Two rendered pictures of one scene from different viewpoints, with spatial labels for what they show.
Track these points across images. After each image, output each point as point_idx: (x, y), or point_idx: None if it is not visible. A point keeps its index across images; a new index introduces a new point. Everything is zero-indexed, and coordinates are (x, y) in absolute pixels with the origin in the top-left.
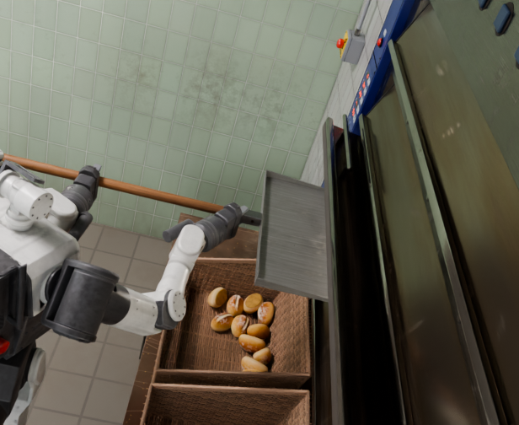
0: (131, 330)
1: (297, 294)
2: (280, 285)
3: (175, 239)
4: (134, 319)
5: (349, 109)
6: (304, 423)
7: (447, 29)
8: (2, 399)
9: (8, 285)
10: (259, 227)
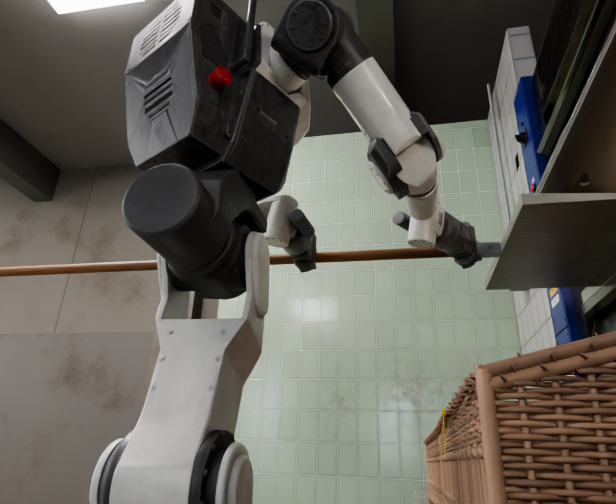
0: (382, 98)
1: (585, 199)
2: (555, 194)
3: (415, 492)
4: (381, 74)
5: (543, 298)
6: None
7: (569, 36)
8: (210, 179)
9: (237, 28)
10: (501, 248)
